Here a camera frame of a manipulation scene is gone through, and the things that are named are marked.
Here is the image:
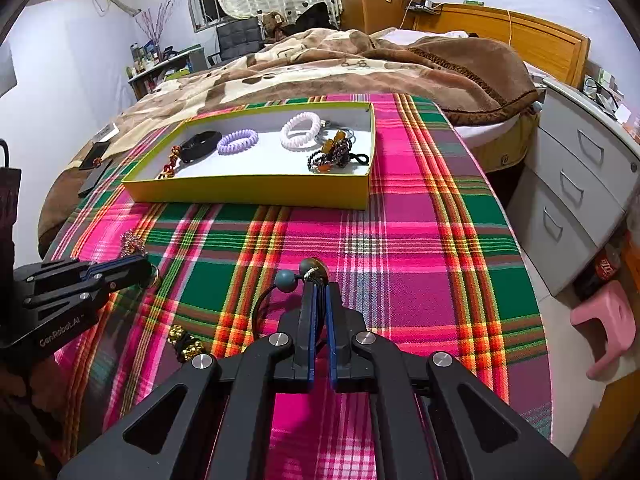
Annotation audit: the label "black tie with ball beads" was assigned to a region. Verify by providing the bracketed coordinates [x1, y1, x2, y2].
[250, 257, 329, 339]

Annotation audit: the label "small gold bead ornament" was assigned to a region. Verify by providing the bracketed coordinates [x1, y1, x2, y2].
[167, 324, 207, 364]

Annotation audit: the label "black wristband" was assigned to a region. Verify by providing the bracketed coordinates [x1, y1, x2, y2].
[178, 130, 222, 164]

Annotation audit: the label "purple spiral hair tie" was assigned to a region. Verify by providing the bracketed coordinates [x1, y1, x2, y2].
[216, 128, 260, 156]

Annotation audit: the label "brown beaded hair tie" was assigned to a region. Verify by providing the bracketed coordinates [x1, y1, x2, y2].
[306, 129, 354, 175]

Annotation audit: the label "white spiral hair tie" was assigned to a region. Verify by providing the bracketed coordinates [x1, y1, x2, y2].
[278, 110, 324, 151]

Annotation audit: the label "black phone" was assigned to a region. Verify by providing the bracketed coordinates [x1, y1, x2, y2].
[77, 159, 113, 198]

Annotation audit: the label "pink plaid cloth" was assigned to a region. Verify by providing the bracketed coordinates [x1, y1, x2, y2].
[49, 93, 552, 479]

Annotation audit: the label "yellow shallow cardboard box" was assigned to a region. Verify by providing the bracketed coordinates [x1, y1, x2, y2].
[122, 101, 376, 209]

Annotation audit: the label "white desk shelf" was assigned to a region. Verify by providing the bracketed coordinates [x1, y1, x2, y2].
[128, 47, 208, 101]

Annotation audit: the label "black office chair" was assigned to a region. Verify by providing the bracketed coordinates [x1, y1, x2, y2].
[207, 18, 265, 66]

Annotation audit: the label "pink plastic stool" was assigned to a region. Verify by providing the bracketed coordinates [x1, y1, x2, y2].
[570, 280, 637, 380]

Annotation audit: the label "brown patterned blanket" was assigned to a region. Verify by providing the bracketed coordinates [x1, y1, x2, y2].
[37, 27, 542, 256]

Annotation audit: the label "brown teddy bear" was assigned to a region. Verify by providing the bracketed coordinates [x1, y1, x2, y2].
[260, 11, 286, 44]

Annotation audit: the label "grey drawer nightstand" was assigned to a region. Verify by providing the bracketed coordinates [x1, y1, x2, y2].
[506, 77, 639, 295]

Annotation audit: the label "grey thin hair ties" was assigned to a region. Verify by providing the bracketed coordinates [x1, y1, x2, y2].
[319, 119, 357, 148]

